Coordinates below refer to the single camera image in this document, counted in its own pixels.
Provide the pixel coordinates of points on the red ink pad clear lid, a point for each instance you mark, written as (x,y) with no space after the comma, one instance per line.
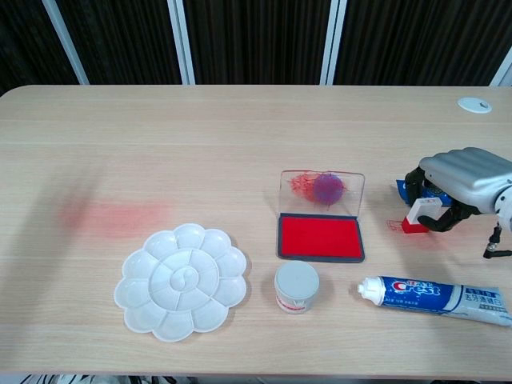
(320,238)

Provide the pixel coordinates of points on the white flower paint palette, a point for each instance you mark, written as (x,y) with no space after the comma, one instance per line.
(180,280)

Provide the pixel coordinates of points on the blue white toothpaste tube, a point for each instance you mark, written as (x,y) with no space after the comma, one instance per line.
(420,294)

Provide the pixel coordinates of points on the white red rectangular stamp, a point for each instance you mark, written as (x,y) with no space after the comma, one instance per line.
(418,212)

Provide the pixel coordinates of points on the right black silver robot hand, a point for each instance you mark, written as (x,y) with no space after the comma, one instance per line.
(464,172)

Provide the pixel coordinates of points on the black partition panel white frame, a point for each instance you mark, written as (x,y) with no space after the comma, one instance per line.
(420,40)
(128,40)
(508,80)
(260,40)
(24,40)

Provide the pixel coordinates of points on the small jar grey lid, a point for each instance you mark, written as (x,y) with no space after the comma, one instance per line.
(297,280)

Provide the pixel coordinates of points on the blue cookie packet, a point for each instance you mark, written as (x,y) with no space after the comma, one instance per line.
(401,190)

